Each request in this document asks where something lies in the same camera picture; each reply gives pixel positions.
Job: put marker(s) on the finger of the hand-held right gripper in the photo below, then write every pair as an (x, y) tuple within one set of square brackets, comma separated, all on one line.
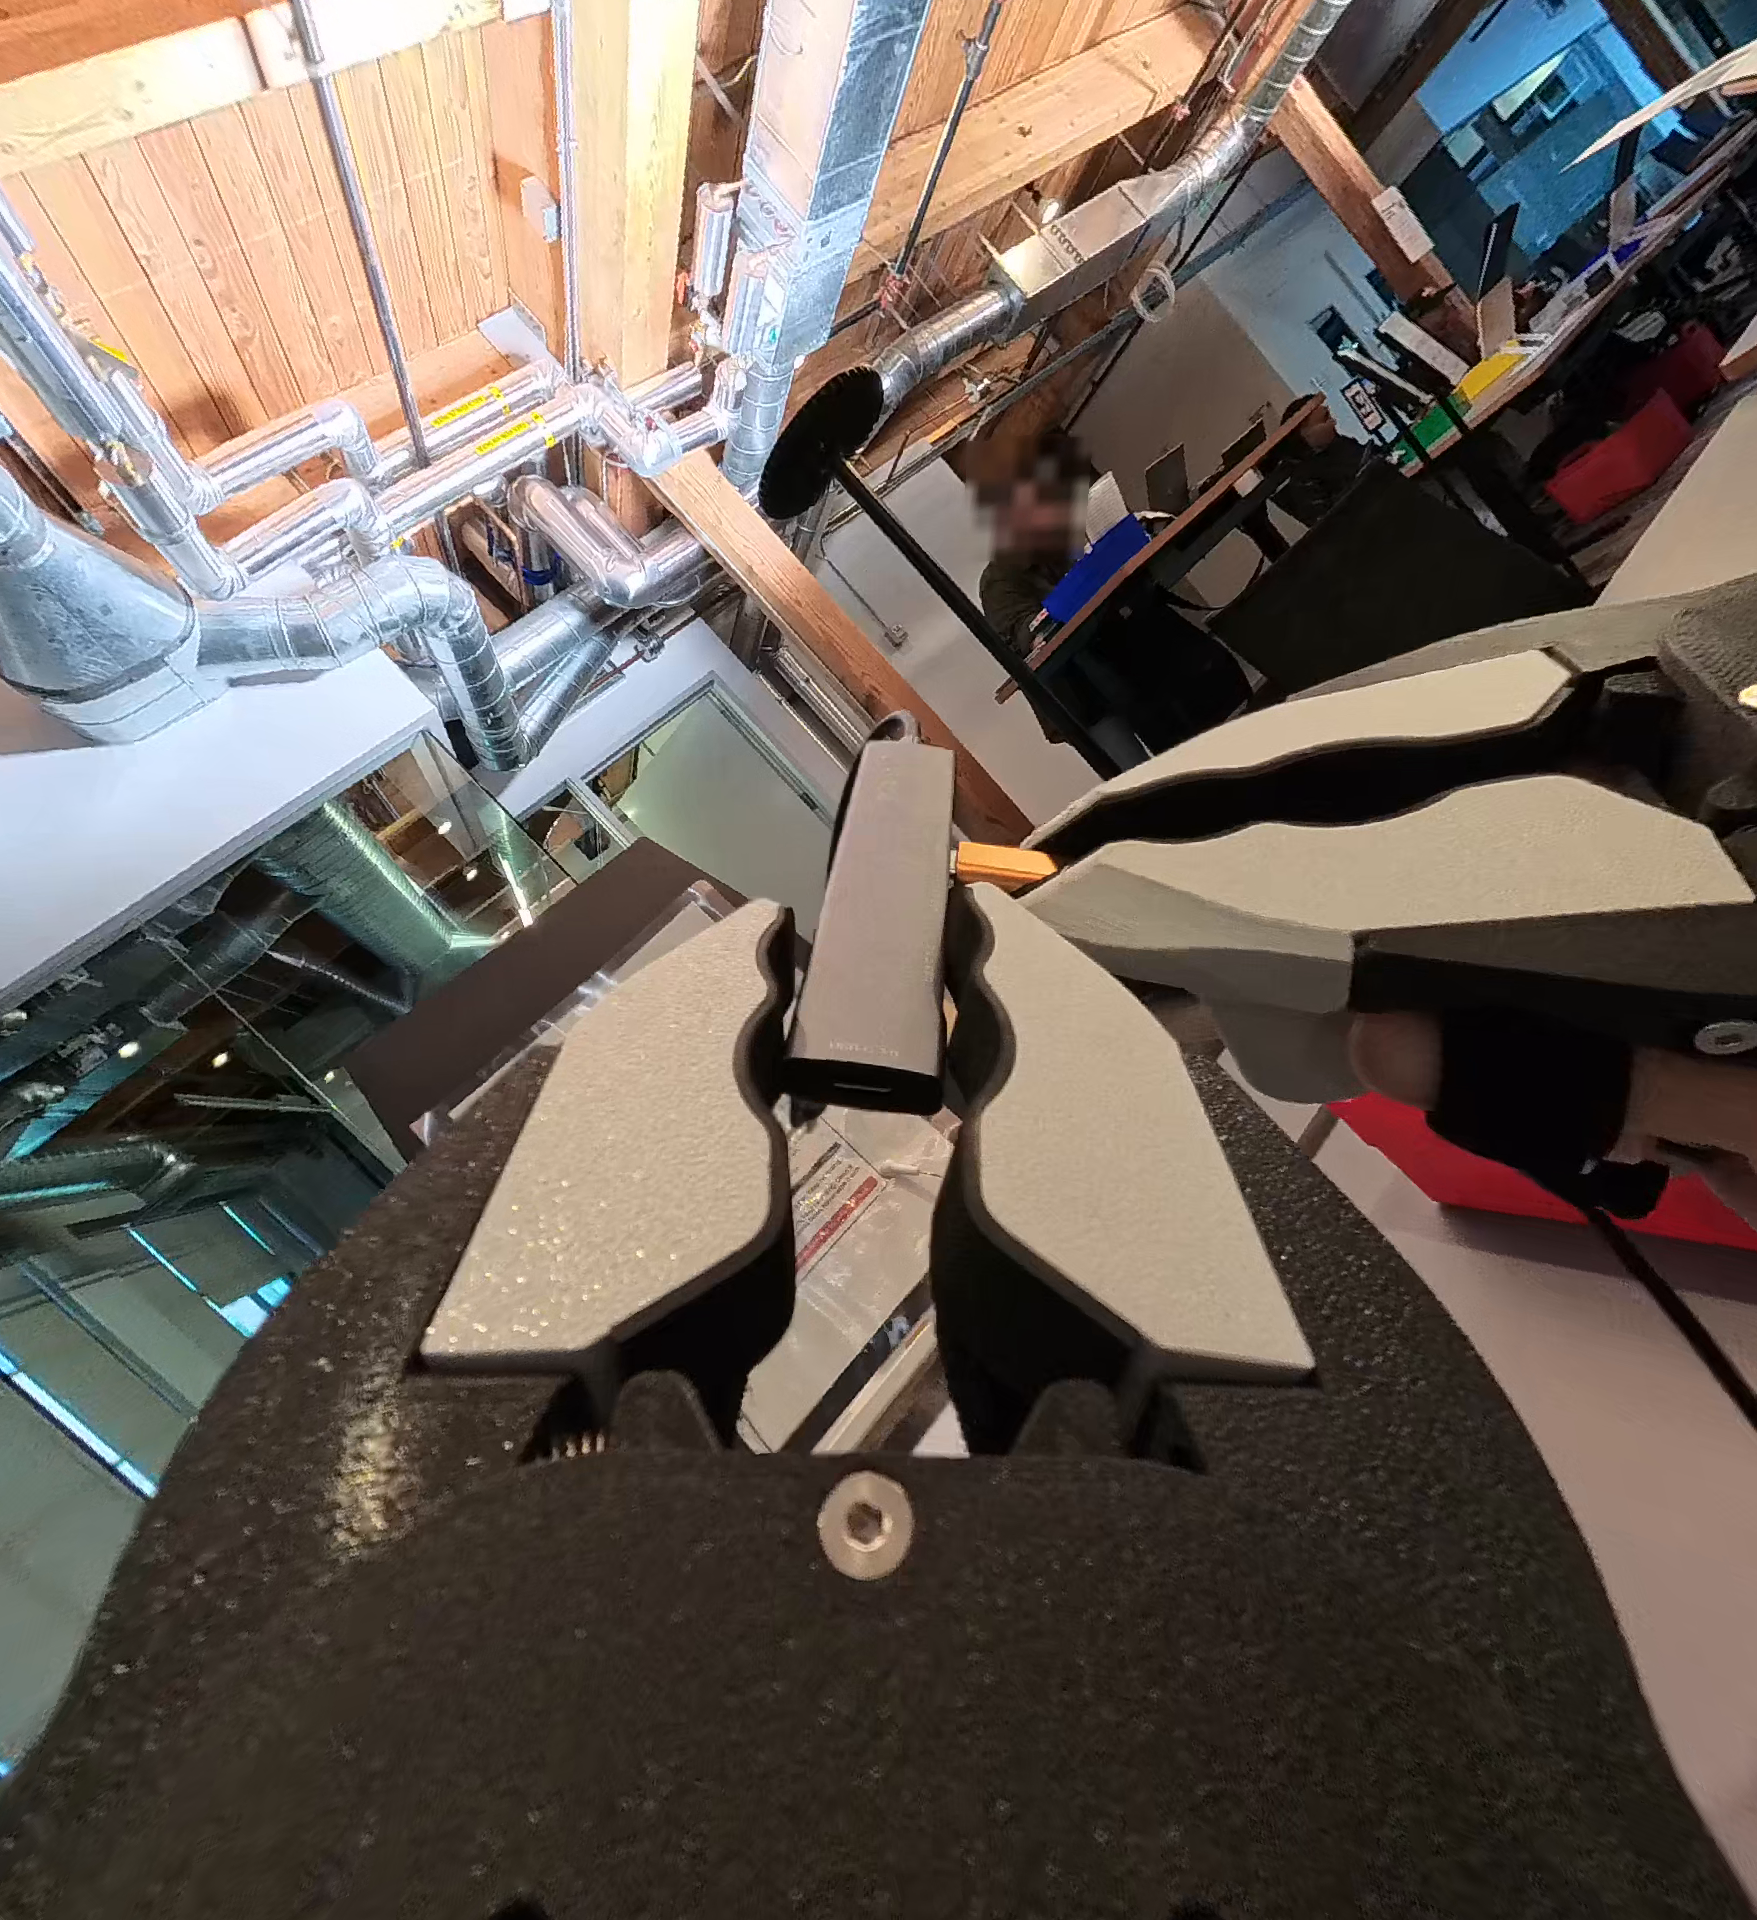
[(1341, 728), (1492, 869)]

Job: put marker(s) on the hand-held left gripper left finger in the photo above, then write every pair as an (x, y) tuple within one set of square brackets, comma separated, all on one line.
[(623, 1186)]

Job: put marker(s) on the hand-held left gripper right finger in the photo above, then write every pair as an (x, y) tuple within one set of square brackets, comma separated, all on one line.
[(1119, 1186)]

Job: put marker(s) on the grey usb hub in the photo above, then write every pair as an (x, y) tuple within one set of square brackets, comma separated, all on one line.
[(877, 931)]

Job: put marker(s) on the black fabric panel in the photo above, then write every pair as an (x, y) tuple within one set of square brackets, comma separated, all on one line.
[(1386, 586)]

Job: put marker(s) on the paper sign in plastic sleeve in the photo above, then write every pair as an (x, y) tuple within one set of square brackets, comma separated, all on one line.
[(833, 1230)]

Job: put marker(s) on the black display board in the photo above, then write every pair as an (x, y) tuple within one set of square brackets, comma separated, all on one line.
[(519, 975)]

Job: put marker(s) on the long wooden desk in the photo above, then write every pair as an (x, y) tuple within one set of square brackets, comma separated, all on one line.
[(1191, 510)]

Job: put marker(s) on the blue box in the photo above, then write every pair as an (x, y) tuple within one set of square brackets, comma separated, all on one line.
[(1096, 564)]

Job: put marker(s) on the large red plastic bin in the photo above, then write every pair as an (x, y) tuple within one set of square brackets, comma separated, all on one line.
[(1492, 1186)]

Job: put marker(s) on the small red bin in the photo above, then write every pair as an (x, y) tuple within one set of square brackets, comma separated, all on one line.
[(1622, 458), (1680, 369)]

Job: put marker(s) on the black round stand with pole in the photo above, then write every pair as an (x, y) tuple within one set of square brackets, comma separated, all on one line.
[(819, 442)]

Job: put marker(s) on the insulated silver pipe bundle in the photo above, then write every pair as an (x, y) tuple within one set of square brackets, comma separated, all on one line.
[(308, 449)]

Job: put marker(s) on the grey metal conduit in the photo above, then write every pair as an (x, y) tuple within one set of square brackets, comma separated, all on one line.
[(353, 196)]

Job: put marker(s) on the spiral duct with vent box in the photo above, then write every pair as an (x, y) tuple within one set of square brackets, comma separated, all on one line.
[(954, 336)]

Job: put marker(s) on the silver elbow duct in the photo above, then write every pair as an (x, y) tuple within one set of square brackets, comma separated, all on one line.
[(413, 615)]

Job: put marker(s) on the tall rectangular silver duct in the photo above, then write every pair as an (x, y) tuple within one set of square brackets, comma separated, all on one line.
[(833, 151)]

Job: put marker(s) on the galvanised duct with cone reducer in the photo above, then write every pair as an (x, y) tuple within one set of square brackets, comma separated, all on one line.
[(50, 615)]

